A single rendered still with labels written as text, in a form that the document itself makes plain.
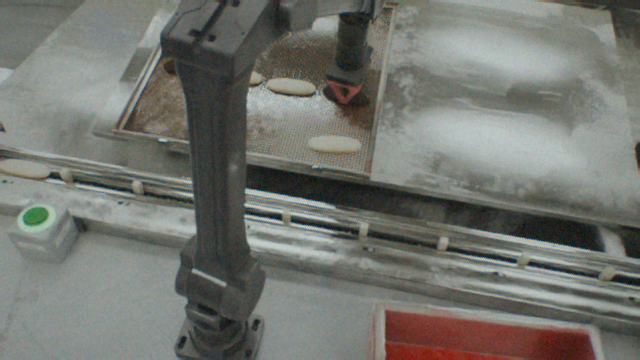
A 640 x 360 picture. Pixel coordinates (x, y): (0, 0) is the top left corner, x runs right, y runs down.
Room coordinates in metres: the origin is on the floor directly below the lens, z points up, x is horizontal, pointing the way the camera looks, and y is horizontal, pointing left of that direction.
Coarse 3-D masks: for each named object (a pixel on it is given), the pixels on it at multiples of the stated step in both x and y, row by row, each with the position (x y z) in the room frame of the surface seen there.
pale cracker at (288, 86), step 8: (272, 80) 0.87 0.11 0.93; (280, 80) 0.87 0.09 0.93; (288, 80) 0.87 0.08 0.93; (296, 80) 0.87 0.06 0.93; (272, 88) 0.85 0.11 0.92; (280, 88) 0.85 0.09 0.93; (288, 88) 0.85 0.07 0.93; (296, 88) 0.85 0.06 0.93; (304, 88) 0.85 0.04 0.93; (312, 88) 0.86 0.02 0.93
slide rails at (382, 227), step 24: (72, 168) 0.65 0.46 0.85; (96, 192) 0.59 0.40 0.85; (120, 192) 0.60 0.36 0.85; (168, 192) 0.61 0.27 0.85; (192, 192) 0.61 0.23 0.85; (312, 216) 0.58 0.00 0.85; (336, 216) 0.59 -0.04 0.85; (360, 240) 0.54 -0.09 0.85; (384, 240) 0.54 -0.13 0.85; (432, 240) 0.55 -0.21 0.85; (456, 240) 0.55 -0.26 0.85; (480, 240) 0.56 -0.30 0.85; (504, 264) 0.51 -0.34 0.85; (576, 264) 0.53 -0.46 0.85; (600, 264) 0.53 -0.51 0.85; (624, 288) 0.48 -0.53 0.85
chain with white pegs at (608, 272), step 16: (0, 160) 0.64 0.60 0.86; (48, 176) 0.63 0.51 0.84; (64, 176) 0.62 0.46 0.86; (128, 192) 0.61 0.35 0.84; (144, 192) 0.61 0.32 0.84; (304, 224) 0.57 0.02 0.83; (320, 224) 0.57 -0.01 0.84; (400, 240) 0.55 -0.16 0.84; (480, 256) 0.54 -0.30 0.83; (528, 256) 0.52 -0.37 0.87; (576, 272) 0.52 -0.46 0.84; (608, 272) 0.50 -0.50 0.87
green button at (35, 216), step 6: (30, 210) 0.50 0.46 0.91; (36, 210) 0.50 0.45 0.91; (42, 210) 0.50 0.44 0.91; (24, 216) 0.48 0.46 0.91; (30, 216) 0.49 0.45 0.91; (36, 216) 0.49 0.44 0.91; (42, 216) 0.49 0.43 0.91; (48, 216) 0.49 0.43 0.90; (24, 222) 0.47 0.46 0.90; (30, 222) 0.47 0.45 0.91; (36, 222) 0.47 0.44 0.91; (42, 222) 0.48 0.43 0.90
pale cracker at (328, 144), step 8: (320, 136) 0.73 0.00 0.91; (328, 136) 0.73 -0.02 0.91; (336, 136) 0.74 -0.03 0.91; (312, 144) 0.71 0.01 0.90; (320, 144) 0.71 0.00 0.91; (328, 144) 0.71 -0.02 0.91; (336, 144) 0.71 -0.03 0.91; (344, 144) 0.72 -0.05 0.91; (352, 144) 0.72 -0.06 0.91; (360, 144) 0.72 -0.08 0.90; (328, 152) 0.70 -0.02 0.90; (336, 152) 0.70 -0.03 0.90; (344, 152) 0.70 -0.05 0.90; (352, 152) 0.71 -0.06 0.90
